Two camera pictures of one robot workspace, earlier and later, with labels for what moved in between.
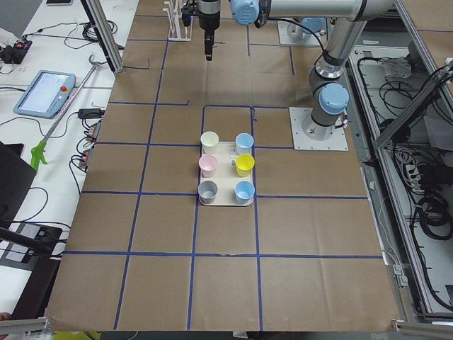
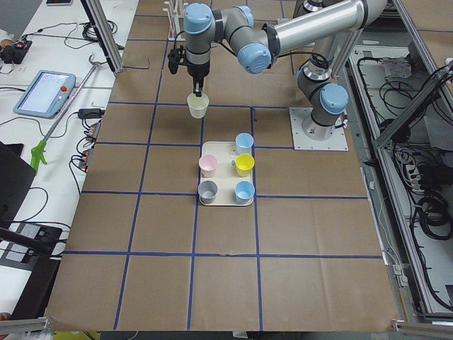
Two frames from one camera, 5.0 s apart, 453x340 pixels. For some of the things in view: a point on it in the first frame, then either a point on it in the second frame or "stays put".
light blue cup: [243, 142] stays put
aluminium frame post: [105, 35] stays put
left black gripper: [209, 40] → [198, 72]
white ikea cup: [209, 140] → [198, 105]
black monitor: [17, 174] stays put
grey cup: [207, 190] stays put
